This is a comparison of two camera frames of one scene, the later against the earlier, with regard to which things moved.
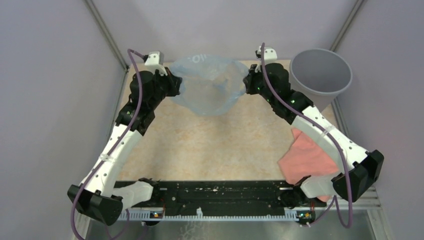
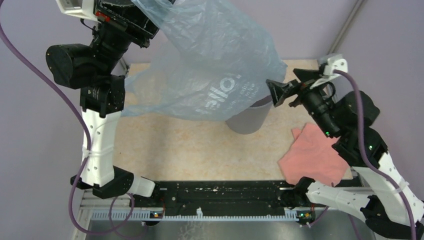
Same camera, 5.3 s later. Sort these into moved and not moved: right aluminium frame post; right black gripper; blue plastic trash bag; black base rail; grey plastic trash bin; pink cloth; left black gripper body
Moved: right black gripper; grey plastic trash bin; left black gripper body; blue plastic trash bag
Not moved: pink cloth; black base rail; right aluminium frame post
